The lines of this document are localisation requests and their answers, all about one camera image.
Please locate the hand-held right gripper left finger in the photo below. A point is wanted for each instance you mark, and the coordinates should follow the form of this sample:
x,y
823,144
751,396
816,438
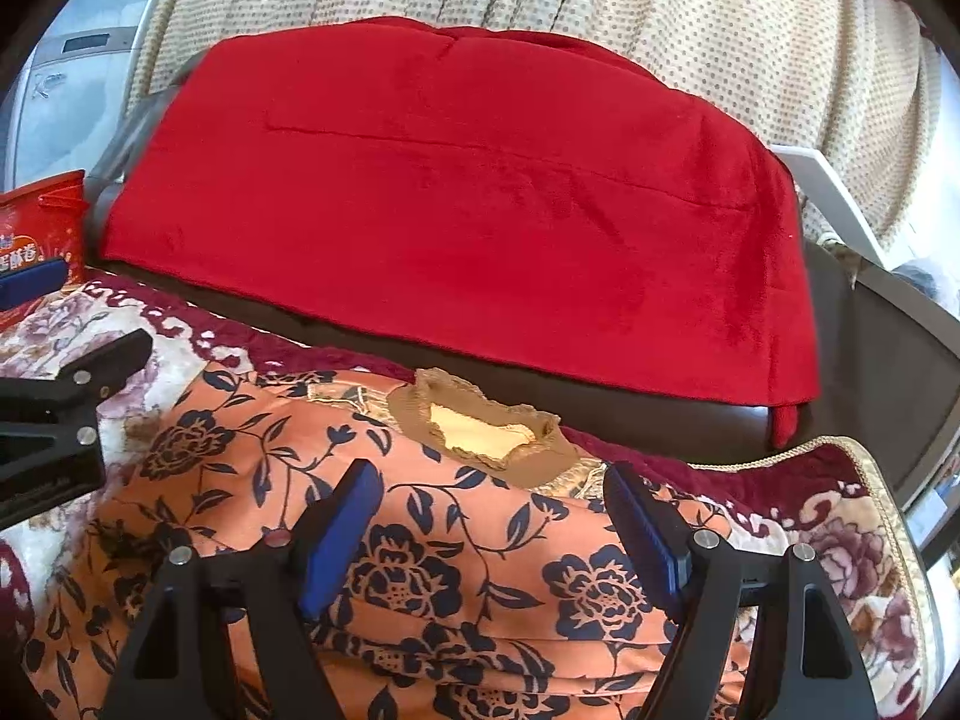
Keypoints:
x,y
334,540

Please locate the floral sofa cover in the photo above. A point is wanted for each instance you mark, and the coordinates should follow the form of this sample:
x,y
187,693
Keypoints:
x,y
847,532

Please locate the dark brown sofa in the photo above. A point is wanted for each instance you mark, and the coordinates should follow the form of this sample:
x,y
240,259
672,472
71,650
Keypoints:
x,y
862,360

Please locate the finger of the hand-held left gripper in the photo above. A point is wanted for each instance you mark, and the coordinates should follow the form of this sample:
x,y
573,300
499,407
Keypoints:
x,y
26,283
71,401

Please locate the white appliance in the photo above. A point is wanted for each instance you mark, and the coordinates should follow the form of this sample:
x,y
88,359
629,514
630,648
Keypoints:
x,y
67,112

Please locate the orange floral garment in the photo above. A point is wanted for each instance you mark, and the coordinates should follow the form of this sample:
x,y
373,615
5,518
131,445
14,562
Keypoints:
x,y
465,540

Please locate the white panel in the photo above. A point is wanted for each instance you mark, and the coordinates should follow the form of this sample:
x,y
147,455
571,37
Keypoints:
x,y
832,187

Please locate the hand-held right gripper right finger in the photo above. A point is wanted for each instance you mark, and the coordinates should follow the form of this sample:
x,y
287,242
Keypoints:
x,y
646,532

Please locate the red plush blanket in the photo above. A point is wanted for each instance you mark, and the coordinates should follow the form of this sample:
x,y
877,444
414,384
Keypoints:
x,y
450,202

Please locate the red gift box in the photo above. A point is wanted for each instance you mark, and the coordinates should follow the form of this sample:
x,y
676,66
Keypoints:
x,y
45,225

